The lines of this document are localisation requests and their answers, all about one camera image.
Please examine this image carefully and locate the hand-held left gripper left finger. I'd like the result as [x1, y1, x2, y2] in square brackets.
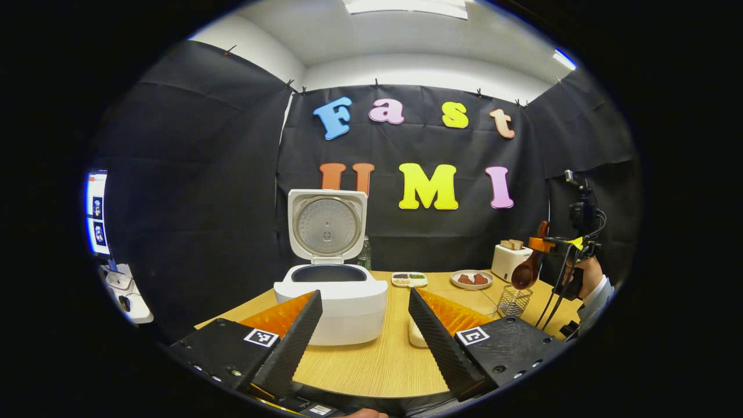
[165, 290, 324, 399]

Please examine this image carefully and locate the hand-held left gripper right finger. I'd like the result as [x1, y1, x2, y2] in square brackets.
[408, 287, 568, 402]

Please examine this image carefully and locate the brown wooden spoon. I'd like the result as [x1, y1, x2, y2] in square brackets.
[511, 221, 550, 290]

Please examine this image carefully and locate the wire chopstick holder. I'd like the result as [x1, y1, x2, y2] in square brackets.
[497, 284, 533, 318]

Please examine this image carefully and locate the white rice cooker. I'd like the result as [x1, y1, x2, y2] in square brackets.
[273, 189, 389, 347]

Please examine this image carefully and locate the white toaster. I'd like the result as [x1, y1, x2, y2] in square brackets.
[492, 241, 533, 283]

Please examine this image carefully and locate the round white plate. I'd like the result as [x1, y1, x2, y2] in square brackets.
[450, 270, 494, 290]

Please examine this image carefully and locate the white divided grain tray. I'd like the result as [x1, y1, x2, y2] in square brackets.
[391, 272, 429, 289]

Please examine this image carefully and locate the small ceiling light panel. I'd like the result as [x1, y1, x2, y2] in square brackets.
[551, 49, 579, 72]

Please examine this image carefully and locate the white side desk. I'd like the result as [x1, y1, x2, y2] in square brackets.
[98, 263, 155, 325]

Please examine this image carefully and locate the black backdrop cloth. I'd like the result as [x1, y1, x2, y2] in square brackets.
[93, 39, 642, 343]

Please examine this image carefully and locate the computer monitor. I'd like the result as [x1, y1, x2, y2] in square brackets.
[85, 170, 110, 257]

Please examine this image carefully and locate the large ceiling light panel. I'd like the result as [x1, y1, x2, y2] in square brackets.
[342, 0, 468, 20]

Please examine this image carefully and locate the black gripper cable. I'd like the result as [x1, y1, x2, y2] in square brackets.
[533, 244, 584, 336]

